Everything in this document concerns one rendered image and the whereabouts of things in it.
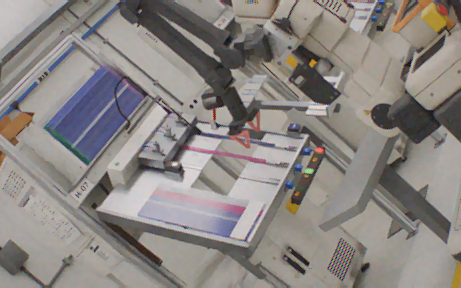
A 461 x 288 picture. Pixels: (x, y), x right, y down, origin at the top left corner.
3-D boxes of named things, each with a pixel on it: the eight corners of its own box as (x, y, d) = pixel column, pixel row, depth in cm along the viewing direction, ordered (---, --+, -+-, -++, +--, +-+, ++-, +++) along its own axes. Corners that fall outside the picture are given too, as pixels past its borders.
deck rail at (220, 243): (252, 254, 261) (250, 243, 258) (250, 257, 260) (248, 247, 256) (101, 217, 290) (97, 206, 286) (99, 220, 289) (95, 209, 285)
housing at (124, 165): (178, 128, 334) (172, 105, 325) (128, 194, 301) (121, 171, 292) (164, 126, 337) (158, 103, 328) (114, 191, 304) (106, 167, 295)
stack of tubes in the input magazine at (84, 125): (146, 96, 327) (104, 61, 324) (90, 163, 292) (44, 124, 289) (135, 109, 336) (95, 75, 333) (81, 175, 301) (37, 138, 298)
